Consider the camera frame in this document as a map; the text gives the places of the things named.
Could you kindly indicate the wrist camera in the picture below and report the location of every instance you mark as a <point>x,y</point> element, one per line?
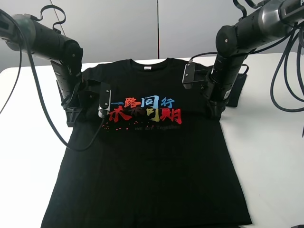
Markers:
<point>104,100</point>
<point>188,75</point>

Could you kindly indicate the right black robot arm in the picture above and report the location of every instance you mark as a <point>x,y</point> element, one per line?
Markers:
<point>272,21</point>

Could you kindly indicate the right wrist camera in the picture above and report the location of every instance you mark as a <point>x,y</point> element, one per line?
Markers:
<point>188,75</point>

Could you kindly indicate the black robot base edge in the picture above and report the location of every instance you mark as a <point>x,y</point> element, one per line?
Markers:
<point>298,226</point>

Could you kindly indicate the black printed t-shirt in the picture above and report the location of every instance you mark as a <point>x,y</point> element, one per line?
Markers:
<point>156,161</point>

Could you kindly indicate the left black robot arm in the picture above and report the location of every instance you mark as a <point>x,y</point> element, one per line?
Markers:
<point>25,34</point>

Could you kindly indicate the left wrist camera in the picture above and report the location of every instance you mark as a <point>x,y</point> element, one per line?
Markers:
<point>104,100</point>

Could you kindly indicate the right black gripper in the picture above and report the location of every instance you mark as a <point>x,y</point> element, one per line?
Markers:
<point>215,91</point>

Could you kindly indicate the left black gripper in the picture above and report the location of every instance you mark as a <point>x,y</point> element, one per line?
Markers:
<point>75,97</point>

